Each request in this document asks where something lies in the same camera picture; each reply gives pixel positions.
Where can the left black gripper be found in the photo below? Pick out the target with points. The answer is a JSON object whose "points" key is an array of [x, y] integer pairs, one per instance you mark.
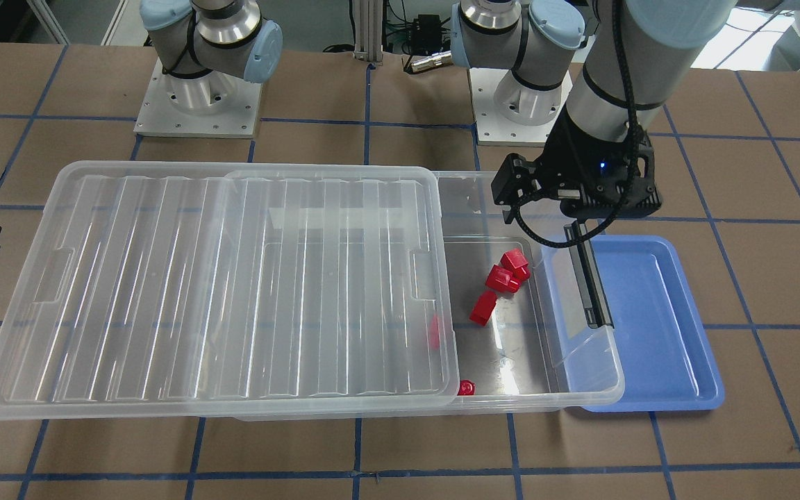
{"points": [[569, 154]]}

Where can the clear plastic box lid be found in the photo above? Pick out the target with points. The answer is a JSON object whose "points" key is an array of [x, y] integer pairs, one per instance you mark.
{"points": [[111, 316]]}

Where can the red block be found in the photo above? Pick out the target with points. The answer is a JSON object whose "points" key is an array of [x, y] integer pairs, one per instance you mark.
{"points": [[517, 263], [482, 310], [500, 279], [466, 388]]}

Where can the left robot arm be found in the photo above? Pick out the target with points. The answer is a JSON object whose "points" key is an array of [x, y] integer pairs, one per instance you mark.
{"points": [[640, 53]]}

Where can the clear plastic storage box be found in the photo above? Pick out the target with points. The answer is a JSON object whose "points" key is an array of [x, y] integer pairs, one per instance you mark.
{"points": [[532, 347]]}

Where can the blue plastic tray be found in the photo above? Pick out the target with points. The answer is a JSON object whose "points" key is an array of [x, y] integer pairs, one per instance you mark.
{"points": [[667, 362]]}

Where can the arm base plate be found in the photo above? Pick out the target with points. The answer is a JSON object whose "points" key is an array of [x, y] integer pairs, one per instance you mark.
{"points": [[212, 106], [509, 114]]}

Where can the aluminium frame post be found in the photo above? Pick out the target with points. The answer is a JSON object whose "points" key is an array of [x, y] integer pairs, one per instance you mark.
{"points": [[367, 22]]}

